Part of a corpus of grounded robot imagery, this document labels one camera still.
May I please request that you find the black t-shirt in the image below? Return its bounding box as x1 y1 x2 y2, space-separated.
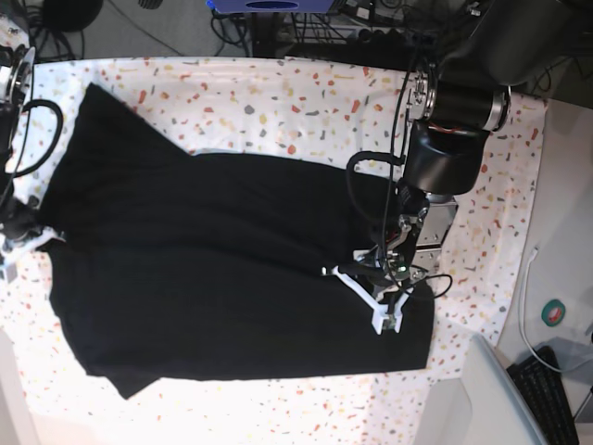
40 85 435 398

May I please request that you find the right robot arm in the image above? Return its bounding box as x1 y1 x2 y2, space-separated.
1 44 64 284

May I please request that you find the black keyboard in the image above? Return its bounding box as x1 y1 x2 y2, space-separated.
507 357 579 445

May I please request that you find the terrazzo pattern tablecloth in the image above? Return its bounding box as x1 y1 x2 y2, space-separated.
1 57 547 444

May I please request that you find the green tape roll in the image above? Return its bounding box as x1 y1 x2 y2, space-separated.
541 299 566 327

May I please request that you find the white panel left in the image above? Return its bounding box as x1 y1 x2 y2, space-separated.
1 331 40 444

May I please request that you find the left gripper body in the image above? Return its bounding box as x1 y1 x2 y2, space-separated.
354 183 460 298

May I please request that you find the white charging cable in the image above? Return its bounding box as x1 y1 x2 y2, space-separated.
518 245 564 372

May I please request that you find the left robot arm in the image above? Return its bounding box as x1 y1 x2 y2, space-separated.
332 1 592 334

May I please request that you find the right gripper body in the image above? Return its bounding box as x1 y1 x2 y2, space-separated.
1 196 64 283

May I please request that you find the white wrist camera board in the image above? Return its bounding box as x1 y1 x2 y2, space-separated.
372 311 403 335

